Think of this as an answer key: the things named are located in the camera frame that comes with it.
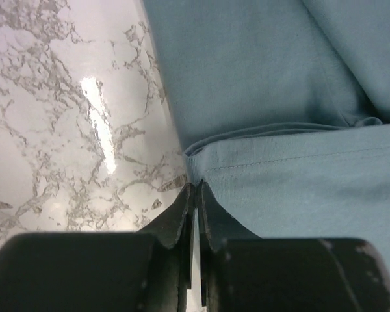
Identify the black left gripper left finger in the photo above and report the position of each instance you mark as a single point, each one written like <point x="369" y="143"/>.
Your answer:
<point x="145" y="270"/>

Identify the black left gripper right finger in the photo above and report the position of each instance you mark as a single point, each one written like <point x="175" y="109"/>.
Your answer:
<point x="241" y="271"/>

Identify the blue-grey t-shirt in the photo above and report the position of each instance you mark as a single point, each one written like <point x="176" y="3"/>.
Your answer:
<point x="283" y="108"/>

